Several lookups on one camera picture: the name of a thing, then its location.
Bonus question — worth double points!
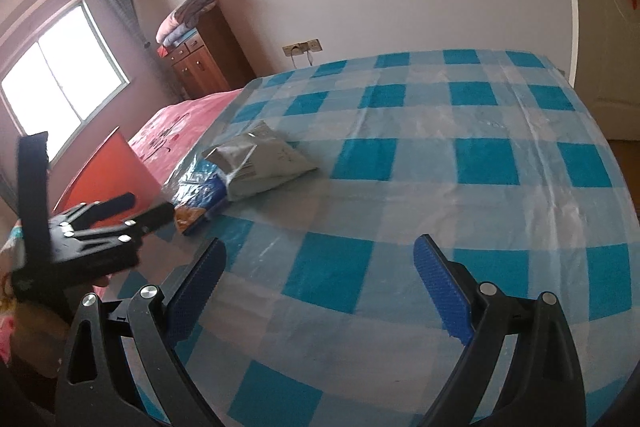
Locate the wooden cabinet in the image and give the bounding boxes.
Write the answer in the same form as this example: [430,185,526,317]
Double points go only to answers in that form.
[167,4,256,100]

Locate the grey curtain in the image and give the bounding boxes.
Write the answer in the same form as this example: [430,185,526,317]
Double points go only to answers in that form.
[97,0,151,52]

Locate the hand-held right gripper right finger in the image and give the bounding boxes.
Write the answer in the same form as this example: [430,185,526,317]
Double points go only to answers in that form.
[414,234,586,427]

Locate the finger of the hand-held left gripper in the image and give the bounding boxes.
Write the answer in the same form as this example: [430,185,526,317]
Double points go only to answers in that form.
[50,192,176,253]
[16,133,53,268]

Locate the pink bedsheet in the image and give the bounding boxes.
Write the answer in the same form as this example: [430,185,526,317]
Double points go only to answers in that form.
[127,87,246,188]

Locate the blue checked tablecloth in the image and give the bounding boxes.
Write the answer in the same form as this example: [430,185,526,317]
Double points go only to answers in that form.
[107,49,636,427]

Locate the window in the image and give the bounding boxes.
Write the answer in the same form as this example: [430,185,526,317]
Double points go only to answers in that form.
[0,0,131,135]

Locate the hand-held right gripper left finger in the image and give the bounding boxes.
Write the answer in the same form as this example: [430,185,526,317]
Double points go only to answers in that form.
[54,237,228,427]

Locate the blue and orange tissue pack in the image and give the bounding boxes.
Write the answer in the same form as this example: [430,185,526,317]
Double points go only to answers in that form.
[172,159,228,237]

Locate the white door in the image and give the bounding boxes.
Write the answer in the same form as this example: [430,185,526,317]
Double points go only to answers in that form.
[547,0,640,140]

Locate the wall power sockets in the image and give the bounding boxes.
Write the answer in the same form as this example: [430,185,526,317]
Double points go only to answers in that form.
[282,38,322,56]

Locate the folded blankets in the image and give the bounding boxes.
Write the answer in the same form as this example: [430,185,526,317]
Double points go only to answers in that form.
[156,0,218,48]

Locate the grey mailer bag with label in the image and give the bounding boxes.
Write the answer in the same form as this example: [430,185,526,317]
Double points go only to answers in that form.
[200,121,320,202]

